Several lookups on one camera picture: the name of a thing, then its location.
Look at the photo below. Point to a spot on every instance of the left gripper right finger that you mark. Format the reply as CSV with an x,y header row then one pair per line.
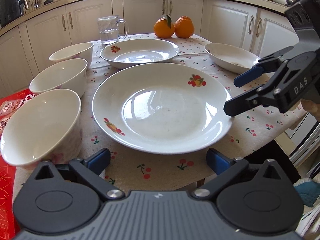
x,y
227,171

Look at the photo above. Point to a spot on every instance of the large white fruit-print plate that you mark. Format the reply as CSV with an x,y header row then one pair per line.
x,y
162,108

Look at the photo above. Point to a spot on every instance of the white deep plate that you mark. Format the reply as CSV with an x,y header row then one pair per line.
x,y
231,58

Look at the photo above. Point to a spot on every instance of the orange with leaf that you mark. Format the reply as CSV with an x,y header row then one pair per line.
x,y
164,27

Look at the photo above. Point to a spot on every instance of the cherry print tablecloth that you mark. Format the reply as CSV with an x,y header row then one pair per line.
x,y
133,170

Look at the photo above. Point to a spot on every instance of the right hand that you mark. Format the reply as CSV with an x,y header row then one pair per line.
x,y
312,108

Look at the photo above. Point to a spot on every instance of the bumpy orange without leaf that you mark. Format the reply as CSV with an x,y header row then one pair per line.
x,y
184,27

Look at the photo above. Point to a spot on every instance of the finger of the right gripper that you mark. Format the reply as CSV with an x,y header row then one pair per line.
x,y
264,65
272,93

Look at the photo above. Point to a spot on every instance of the white deep plate fruit print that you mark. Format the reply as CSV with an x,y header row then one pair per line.
x,y
129,53

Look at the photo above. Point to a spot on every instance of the white bowl pink flowers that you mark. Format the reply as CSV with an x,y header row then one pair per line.
x,y
81,50

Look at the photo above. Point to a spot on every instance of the white ceramic bowl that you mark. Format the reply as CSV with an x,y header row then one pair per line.
x,y
70,74
46,127

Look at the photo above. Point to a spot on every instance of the glass mug with water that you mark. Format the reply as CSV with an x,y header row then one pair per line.
x,y
109,29

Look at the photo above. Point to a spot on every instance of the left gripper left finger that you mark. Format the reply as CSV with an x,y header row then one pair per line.
x,y
87,171

